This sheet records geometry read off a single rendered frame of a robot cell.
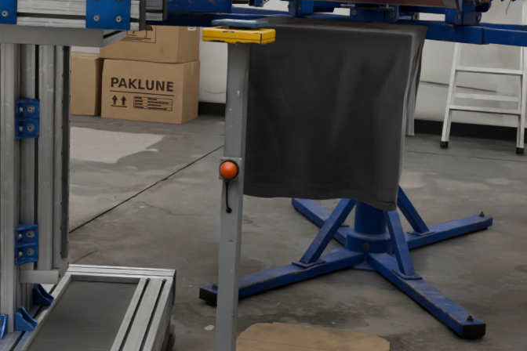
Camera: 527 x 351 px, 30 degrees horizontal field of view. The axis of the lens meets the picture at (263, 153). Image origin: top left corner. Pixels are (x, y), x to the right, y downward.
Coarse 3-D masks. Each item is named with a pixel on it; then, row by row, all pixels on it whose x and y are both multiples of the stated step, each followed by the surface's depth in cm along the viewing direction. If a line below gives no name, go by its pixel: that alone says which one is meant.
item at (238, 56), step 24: (240, 48) 210; (240, 72) 211; (240, 96) 212; (240, 120) 212; (240, 144) 213; (240, 168) 213; (240, 192) 216; (240, 216) 218; (240, 240) 220; (216, 312) 221; (216, 336) 222
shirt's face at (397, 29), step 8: (272, 24) 240; (280, 24) 242; (288, 24) 244; (384, 24) 269; (392, 24) 272; (400, 24) 274; (384, 32) 230; (392, 32) 232; (400, 32) 234; (408, 32) 236
